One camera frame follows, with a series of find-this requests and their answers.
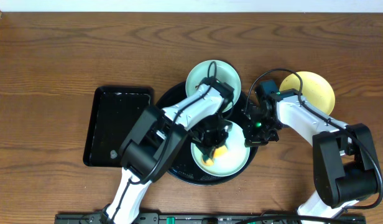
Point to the round black tray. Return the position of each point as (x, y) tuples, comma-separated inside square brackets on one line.
[(184, 167)]

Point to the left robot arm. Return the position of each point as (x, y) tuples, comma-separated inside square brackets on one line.
[(155, 140)]

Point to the black rectangular water tray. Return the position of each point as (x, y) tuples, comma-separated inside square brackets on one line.
[(114, 112)]

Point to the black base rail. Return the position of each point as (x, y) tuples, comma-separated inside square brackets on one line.
[(155, 218)]

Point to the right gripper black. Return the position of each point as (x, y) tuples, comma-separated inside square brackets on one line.
[(253, 140)]

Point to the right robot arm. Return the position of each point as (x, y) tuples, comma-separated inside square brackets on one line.
[(346, 170)]

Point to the yellow plate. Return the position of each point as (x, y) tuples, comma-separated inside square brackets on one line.
[(317, 91)]

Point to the mint green plate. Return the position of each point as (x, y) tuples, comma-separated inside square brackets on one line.
[(230, 163), (224, 73)]

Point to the yellow green sponge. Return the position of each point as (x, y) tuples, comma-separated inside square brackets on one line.
[(217, 152)]

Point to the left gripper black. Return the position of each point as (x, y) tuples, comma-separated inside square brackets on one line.
[(212, 140)]

